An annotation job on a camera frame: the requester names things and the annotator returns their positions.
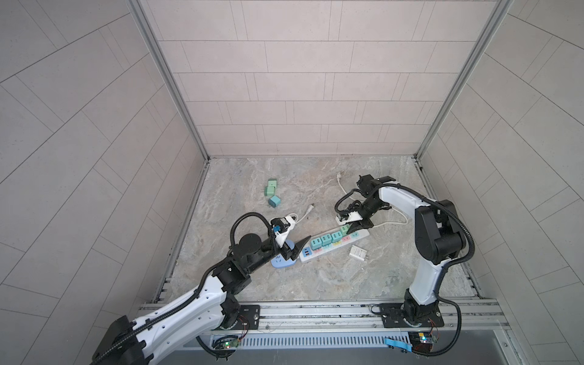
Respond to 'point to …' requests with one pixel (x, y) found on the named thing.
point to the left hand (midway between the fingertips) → (304, 228)
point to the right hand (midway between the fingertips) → (347, 222)
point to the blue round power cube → (279, 261)
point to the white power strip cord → (338, 177)
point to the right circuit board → (422, 341)
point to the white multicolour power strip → (307, 253)
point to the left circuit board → (230, 344)
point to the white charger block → (358, 252)
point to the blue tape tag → (398, 344)
